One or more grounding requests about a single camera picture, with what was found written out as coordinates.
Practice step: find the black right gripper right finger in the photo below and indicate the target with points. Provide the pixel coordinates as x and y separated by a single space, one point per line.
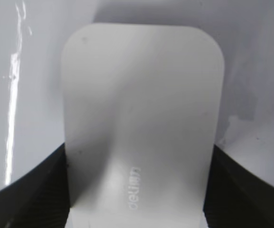
235 198

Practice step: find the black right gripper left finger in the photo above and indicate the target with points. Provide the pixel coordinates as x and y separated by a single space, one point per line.
40 199

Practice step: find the white rectangular whiteboard eraser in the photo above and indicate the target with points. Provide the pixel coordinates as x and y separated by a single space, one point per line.
141 107

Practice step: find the whiteboard with grey frame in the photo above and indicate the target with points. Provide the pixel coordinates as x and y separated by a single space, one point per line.
32 36

